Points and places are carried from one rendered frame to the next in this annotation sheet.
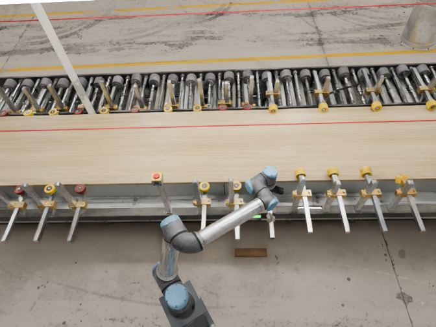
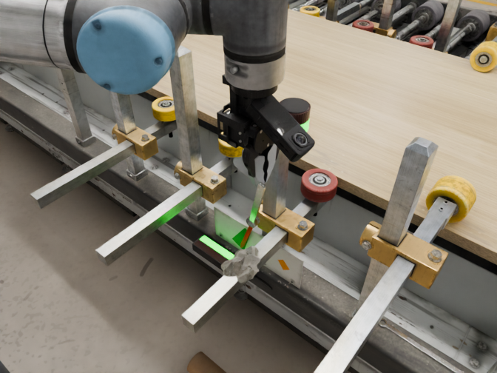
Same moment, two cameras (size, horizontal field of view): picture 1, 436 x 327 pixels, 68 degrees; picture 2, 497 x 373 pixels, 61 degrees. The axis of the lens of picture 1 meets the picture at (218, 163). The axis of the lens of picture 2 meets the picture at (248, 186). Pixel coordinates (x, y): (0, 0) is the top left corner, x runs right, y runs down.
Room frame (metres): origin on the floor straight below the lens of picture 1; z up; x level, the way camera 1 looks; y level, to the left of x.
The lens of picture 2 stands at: (0.64, -0.65, 1.52)
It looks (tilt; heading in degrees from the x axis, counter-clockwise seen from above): 42 degrees down; 35
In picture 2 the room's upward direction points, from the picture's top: straight up
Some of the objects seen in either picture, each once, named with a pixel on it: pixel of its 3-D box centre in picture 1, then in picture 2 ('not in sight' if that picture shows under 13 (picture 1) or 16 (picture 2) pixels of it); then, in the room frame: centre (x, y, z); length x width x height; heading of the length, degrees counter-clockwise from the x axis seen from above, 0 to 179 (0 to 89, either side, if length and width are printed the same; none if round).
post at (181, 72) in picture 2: (231, 196); (189, 146); (1.22, -0.08, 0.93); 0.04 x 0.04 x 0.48; 85
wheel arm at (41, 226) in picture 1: (45, 215); not in sight; (1.26, 1.38, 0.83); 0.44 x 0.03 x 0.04; 175
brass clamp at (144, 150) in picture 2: (202, 202); (134, 139); (1.24, 0.15, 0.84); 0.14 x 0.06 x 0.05; 85
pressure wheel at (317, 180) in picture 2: not in sight; (316, 196); (1.31, -0.38, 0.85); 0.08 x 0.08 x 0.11
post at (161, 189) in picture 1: (164, 197); (66, 78); (1.26, 0.43, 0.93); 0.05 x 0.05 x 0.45; 85
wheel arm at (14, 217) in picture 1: (15, 215); not in sight; (1.28, 1.63, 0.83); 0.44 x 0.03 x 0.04; 175
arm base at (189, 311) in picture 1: (180, 303); not in sight; (0.56, 0.35, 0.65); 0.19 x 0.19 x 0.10
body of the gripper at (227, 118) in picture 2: not in sight; (251, 111); (1.13, -0.32, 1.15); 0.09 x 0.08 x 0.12; 85
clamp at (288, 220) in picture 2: not in sight; (282, 222); (1.20, -0.35, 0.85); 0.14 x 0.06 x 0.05; 85
